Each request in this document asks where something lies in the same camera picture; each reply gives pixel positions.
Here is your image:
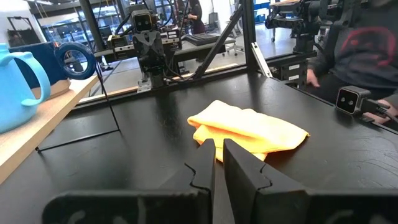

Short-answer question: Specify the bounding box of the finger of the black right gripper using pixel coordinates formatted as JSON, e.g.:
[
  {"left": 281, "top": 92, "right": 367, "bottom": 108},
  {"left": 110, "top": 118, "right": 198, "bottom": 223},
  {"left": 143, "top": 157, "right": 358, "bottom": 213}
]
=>
[
  {"left": 149, "top": 32, "right": 165, "bottom": 60},
  {"left": 134, "top": 32, "right": 150, "bottom": 60}
]

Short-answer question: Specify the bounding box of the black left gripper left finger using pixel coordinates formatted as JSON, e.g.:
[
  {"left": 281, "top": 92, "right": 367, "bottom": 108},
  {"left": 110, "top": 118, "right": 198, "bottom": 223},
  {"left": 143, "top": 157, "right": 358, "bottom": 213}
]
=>
[{"left": 161, "top": 139, "right": 216, "bottom": 224}]

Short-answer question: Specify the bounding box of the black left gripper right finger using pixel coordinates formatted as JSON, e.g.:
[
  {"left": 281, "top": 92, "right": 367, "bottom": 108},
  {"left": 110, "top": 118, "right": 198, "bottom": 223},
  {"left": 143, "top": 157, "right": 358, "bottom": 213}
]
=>
[{"left": 223, "top": 139, "right": 312, "bottom": 224}]

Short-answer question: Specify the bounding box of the orange microfibre cloth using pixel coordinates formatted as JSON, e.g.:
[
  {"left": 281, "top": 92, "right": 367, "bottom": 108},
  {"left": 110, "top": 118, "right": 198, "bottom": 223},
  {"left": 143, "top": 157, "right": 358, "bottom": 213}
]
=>
[{"left": 187, "top": 100, "right": 310, "bottom": 163}]

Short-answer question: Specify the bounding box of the dark blue enamel mug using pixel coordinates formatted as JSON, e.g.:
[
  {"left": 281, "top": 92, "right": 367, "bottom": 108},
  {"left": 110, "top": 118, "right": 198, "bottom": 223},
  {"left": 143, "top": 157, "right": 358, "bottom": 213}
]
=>
[{"left": 8, "top": 41, "right": 97, "bottom": 100}]

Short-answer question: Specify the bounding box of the wooden shelf with black legs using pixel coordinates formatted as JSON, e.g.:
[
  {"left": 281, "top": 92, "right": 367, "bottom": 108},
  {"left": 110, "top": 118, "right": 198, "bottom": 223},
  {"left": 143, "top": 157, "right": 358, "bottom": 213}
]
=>
[{"left": 0, "top": 62, "right": 121, "bottom": 186}]

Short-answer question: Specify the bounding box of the black keyboard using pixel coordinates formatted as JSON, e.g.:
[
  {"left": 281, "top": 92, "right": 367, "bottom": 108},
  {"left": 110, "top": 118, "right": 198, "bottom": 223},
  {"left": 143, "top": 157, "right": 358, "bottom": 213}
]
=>
[{"left": 183, "top": 32, "right": 220, "bottom": 47}]

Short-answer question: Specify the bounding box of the person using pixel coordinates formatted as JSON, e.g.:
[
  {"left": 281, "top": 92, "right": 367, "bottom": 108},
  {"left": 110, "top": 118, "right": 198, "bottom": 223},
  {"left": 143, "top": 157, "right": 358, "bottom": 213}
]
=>
[
  {"left": 310, "top": 0, "right": 398, "bottom": 108},
  {"left": 185, "top": 0, "right": 206, "bottom": 35}
]

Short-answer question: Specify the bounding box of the grey desk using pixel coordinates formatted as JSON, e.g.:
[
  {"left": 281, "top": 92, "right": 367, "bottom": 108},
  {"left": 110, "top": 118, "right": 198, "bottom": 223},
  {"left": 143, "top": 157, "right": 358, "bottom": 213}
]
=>
[{"left": 174, "top": 37, "right": 236, "bottom": 63}]

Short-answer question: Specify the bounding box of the black control box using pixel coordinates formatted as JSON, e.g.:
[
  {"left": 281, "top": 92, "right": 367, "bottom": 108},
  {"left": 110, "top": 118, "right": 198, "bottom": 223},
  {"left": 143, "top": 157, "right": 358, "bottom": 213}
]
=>
[{"left": 272, "top": 58, "right": 308, "bottom": 90}]

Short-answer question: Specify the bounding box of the person's hand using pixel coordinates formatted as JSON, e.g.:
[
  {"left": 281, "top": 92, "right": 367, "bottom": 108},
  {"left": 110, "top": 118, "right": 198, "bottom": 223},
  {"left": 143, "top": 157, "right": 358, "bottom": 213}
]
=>
[
  {"left": 363, "top": 98, "right": 398, "bottom": 125},
  {"left": 306, "top": 68, "right": 321, "bottom": 88}
]

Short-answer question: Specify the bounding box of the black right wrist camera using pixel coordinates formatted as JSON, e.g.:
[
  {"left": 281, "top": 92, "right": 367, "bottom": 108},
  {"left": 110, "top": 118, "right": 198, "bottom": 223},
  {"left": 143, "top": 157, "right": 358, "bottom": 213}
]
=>
[{"left": 131, "top": 9, "right": 154, "bottom": 32}]

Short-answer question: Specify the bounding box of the silver metal bracket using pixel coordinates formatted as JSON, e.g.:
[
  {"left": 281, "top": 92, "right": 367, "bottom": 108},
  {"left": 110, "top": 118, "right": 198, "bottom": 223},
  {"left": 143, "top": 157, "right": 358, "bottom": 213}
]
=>
[{"left": 251, "top": 42, "right": 273, "bottom": 78}]

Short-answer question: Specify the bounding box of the black table-level camera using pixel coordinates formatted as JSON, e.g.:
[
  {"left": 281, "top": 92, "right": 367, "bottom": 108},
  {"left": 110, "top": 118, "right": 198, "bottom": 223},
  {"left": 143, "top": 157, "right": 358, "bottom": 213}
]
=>
[{"left": 335, "top": 85, "right": 373, "bottom": 118}]

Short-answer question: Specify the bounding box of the black camera cable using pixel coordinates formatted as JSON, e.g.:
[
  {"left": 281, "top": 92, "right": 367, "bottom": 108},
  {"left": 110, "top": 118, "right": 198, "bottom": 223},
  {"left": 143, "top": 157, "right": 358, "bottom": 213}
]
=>
[{"left": 362, "top": 99, "right": 398, "bottom": 124}]

